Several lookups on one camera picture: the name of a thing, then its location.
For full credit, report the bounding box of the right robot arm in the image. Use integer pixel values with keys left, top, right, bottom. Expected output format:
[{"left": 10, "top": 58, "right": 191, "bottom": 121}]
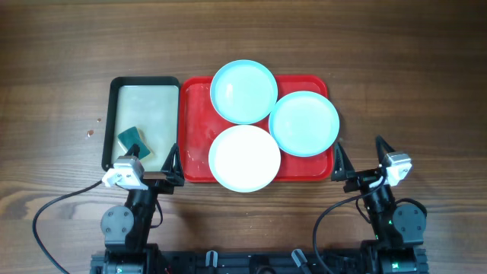
[{"left": 332, "top": 136, "right": 429, "bottom": 274}]

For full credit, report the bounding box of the light blue plate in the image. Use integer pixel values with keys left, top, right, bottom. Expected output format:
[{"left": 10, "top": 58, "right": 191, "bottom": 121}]
[{"left": 269, "top": 91, "right": 340, "bottom": 158}]

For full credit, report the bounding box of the right black cable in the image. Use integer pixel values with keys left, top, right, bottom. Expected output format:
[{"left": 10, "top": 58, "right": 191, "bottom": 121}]
[{"left": 312, "top": 177, "right": 387, "bottom": 274}]

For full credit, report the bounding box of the black rectangular water tray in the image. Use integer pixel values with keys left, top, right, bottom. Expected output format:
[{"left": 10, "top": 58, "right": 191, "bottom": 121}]
[{"left": 101, "top": 76, "right": 180, "bottom": 172}]

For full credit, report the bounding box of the green and yellow sponge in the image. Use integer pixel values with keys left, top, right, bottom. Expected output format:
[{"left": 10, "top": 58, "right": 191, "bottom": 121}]
[{"left": 117, "top": 126, "right": 151, "bottom": 160}]

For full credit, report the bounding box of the black cable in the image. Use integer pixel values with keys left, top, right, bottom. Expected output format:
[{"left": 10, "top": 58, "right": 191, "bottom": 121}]
[
  {"left": 32, "top": 180, "right": 104, "bottom": 274},
  {"left": 312, "top": 177, "right": 387, "bottom": 274}
]

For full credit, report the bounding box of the left black cable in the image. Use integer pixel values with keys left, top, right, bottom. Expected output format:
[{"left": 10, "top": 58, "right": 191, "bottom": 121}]
[{"left": 32, "top": 180, "right": 104, "bottom": 274}]

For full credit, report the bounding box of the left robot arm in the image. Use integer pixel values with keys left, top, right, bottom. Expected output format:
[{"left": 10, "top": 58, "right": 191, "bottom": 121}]
[{"left": 90, "top": 144, "right": 185, "bottom": 274}]

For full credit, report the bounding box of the white plate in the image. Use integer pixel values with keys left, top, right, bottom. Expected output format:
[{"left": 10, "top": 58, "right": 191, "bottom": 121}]
[{"left": 208, "top": 125, "right": 282, "bottom": 193}]

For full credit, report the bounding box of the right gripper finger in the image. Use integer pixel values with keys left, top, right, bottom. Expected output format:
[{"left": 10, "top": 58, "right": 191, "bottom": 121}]
[
  {"left": 331, "top": 142, "right": 355, "bottom": 181},
  {"left": 375, "top": 135, "right": 395, "bottom": 164}
]

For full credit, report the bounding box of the light green plate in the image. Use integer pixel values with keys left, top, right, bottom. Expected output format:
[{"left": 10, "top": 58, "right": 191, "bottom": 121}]
[{"left": 210, "top": 59, "right": 279, "bottom": 125}]

